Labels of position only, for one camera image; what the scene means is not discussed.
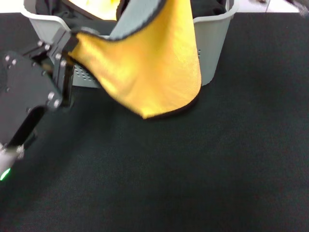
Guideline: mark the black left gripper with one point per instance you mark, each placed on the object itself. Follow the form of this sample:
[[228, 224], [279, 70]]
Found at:
[[24, 82]]

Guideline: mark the grey perforated storage basket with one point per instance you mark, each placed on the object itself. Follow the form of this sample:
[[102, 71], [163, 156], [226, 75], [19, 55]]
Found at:
[[212, 48]]

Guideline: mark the yellow and grey towel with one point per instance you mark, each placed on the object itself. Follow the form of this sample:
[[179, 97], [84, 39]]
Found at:
[[144, 72]]

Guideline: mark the black tablecloth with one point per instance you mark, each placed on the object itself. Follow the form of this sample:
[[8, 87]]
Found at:
[[169, 169]]

